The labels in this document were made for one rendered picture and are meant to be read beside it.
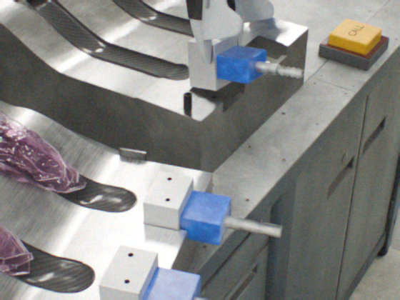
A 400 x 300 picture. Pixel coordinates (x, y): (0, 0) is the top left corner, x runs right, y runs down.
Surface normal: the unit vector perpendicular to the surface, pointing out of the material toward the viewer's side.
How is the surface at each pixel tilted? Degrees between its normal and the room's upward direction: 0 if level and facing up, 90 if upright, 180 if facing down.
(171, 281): 0
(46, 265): 13
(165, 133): 90
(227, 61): 82
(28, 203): 29
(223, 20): 71
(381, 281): 0
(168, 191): 0
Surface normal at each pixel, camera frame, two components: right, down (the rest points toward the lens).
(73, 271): 0.00, -0.65
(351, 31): 0.04, -0.83
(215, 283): 0.85, 0.32
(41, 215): 0.45, -0.67
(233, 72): -0.52, 0.34
